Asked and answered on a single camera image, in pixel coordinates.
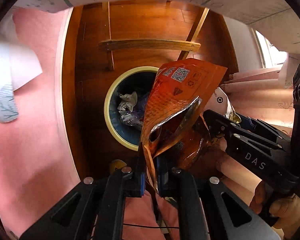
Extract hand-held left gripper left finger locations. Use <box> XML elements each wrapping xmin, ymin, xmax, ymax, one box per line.
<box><xmin>19</xmin><ymin>152</ymin><xmax>147</xmax><ymax>240</ymax></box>

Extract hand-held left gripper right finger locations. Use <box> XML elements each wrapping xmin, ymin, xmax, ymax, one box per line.
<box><xmin>156</xmin><ymin>155</ymin><xmax>282</xmax><ymax>240</ymax></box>

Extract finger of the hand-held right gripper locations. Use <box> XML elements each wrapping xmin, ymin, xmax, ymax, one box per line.
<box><xmin>237</xmin><ymin>114</ymin><xmax>290</xmax><ymax>153</ymax></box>
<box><xmin>202</xmin><ymin>109</ymin><xmax>240</xmax><ymax>150</ymax></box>

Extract white black-gold packet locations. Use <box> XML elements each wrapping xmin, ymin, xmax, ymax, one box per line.
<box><xmin>207</xmin><ymin>87</ymin><xmax>240</xmax><ymax>124</ymax></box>

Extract orange snack bag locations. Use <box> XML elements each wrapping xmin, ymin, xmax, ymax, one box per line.
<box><xmin>140</xmin><ymin>58</ymin><xmax>228</xmax><ymax>193</ymax></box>

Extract clear plastic bottle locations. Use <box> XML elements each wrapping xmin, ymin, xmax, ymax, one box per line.
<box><xmin>120</xmin><ymin>114</ymin><xmax>143</xmax><ymax>128</ymax></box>

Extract yellow-rimmed trash bin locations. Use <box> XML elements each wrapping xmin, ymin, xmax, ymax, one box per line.
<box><xmin>104</xmin><ymin>66</ymin><xmax>163</xmax><ymax>152</ymax></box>

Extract purple plastic bag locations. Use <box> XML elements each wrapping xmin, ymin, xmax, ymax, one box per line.
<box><xmin>132</xmin><ymin>97</ymin><xmax>148</xmax><ymax>120</ymax></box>

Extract white bag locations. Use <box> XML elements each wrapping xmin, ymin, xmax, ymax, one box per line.
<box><xmin>117</xmin><ymin>92</ymin><xmax>138</xmax><ymax>113</ymax></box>

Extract person's right hand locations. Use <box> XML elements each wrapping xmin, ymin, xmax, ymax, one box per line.
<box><xmin>249</xmin><ymin>181</ymin><xmax>300</xmax><ymax>240</ymax></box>

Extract yellow slipper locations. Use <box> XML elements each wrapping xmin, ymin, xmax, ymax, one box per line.
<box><xmin>109</xmin><ymin>160</ymin><xmax>127</xmax><ymax>174</ymax></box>

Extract person's pink pants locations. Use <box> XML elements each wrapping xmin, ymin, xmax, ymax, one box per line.
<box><xmin>125</xmin><ymin>152</ymin><xmax>263</xmax><ymax>240</ymax></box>

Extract pink bed sheet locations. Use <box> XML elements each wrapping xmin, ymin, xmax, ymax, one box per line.
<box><xmin>0</xmin><ymin>6</ymin><xmax>80</xmax><ymax>238</ymax></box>

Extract thin black cable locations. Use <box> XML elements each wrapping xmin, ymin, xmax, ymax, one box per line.
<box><xmin>122</xmin><ymin>224</ymin><xmax>180</xmax><ymax>229</ymax></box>

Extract wooden table frame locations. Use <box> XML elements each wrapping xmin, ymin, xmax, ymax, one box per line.
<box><xmin>98</xmin><ymin>1</ymin><xmax>210</xmax><ymax>71</ymax></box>

